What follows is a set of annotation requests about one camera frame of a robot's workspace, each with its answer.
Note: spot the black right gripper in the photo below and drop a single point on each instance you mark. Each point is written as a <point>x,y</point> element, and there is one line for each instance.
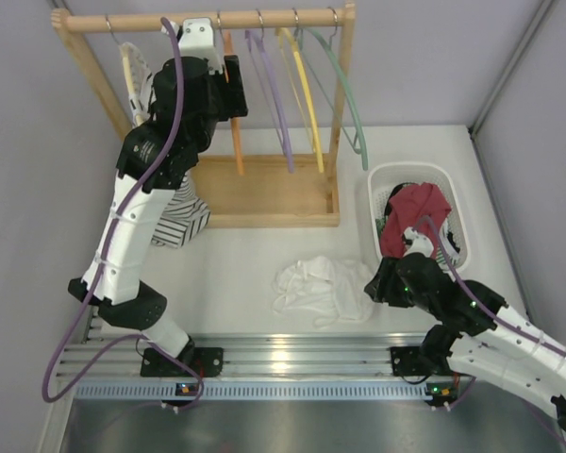
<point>381,288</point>

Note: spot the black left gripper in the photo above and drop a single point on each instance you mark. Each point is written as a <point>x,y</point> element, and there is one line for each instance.
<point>235,86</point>

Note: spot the orange plastic hanger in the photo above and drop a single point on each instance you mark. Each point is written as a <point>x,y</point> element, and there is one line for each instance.
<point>234,122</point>

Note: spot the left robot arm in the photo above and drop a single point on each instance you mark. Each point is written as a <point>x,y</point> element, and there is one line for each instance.
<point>186,102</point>

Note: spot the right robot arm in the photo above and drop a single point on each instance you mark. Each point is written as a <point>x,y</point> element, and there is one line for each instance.
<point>477,332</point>

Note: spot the yellow plastic hanger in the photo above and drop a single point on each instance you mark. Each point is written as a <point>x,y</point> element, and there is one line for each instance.
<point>303,95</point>

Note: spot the purple plastic hanger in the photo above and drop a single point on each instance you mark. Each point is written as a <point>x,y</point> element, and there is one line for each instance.
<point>254,41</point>

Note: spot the green plastic hanger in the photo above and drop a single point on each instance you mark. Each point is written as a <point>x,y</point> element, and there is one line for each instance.
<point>357,141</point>

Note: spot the cream plastic hanger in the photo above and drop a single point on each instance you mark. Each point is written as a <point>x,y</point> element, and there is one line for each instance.
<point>133,80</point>

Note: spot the black white striped tank top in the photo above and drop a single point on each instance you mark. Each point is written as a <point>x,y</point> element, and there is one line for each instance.
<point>186,214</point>

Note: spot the red garment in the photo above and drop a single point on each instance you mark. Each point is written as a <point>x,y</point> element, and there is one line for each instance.
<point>427,226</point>

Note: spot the white perforated laundry basket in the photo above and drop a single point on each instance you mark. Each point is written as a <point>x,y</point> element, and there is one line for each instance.
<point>385,177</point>

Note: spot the wooden clothes rack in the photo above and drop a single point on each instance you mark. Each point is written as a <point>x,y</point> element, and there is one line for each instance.
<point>267,195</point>

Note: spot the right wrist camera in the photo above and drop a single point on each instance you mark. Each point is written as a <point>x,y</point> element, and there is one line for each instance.
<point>417,242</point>

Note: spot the grey slotted cable duct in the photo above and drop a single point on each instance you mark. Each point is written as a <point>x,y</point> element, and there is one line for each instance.
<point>261,390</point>

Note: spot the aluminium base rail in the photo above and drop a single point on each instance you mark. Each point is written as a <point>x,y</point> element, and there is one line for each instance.
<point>281,356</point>

